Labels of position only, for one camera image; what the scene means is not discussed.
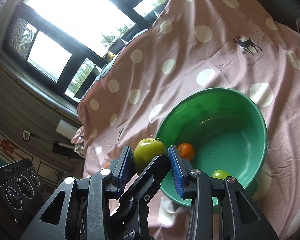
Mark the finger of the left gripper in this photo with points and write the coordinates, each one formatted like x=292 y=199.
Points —
x=130 y=220

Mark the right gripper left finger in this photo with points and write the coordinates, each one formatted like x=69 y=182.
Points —
x=79 y=208

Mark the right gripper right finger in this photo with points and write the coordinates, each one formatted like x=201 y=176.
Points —
x=239 y=216

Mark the green apple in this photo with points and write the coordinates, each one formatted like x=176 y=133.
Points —
x=220 y=174
x=145 y=151

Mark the large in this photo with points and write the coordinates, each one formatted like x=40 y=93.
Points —
x=186 y=151

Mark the black floor lamp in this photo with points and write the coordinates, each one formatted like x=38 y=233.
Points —
x=58 y=147

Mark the crumpled pink clothing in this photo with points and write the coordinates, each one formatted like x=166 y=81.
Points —
x=78 y=138

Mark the black framed window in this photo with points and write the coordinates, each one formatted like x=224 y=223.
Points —
x=64 y=44

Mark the pink polka dot cloth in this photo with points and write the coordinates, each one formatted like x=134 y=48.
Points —
x=196 y=44

